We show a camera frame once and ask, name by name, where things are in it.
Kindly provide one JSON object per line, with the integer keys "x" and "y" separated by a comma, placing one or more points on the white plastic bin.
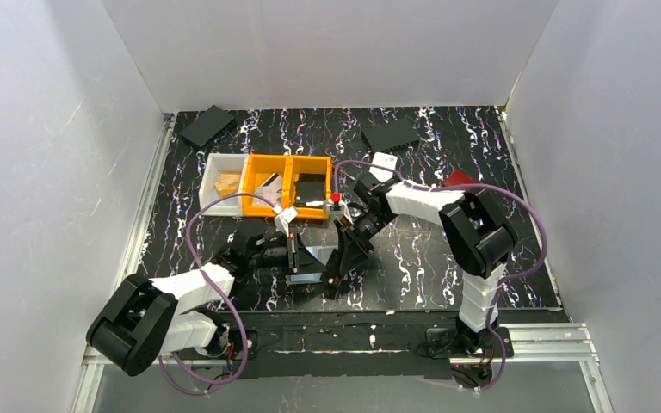
{"x": 219, "y": 162}

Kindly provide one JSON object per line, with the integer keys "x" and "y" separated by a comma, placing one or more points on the black card case far left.
{"x": 207, "y": 126}

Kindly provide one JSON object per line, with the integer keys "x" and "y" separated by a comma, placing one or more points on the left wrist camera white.
{"x": 284, "y": 217}

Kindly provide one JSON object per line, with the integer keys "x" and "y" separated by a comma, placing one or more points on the black card case far centre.
{"x": 391, "y": 136}

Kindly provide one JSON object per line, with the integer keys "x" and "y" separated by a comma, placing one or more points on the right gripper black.
{"x": 355, "y": 239}

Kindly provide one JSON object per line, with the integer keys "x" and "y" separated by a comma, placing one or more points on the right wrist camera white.
{"x": 336, "y": 208}

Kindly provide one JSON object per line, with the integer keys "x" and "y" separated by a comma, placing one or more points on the black card case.
{"x": 207, "y": 126}
{"x": 391, "y": 136}

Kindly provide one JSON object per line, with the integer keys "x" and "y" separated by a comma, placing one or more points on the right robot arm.
{"x": 479, "y": 237}

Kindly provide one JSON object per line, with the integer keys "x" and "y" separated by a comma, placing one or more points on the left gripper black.
{"x": 294, "y": 251}

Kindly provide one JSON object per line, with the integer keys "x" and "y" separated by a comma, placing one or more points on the white card holder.
{"x": 384, "y": 166}

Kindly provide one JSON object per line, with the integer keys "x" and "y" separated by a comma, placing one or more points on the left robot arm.
{"x": 146, "y": 318}

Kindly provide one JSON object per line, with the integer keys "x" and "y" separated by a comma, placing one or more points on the red card holder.
{"x": 458, "y": 180}

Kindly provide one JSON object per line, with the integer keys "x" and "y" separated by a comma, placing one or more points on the tan cards in white bin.
{"x": 228, "y": 183}

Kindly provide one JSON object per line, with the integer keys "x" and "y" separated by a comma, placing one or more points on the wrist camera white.
{"x": 336, "y": 208}
{"x": 284, "y": 217}

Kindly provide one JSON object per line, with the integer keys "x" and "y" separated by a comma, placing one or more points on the orange double bin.
{"x": 258, "y": 168}

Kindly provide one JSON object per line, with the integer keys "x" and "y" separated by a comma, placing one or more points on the black cards in orange bin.
{"x": 310, "y": 191}

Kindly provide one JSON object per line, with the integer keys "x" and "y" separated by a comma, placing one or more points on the silver cards in orange bin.
{"x": 271, "y": 189}

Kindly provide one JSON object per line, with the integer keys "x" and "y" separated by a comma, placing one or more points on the grey card holder blue inside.
{"x": 312, "y": 264}

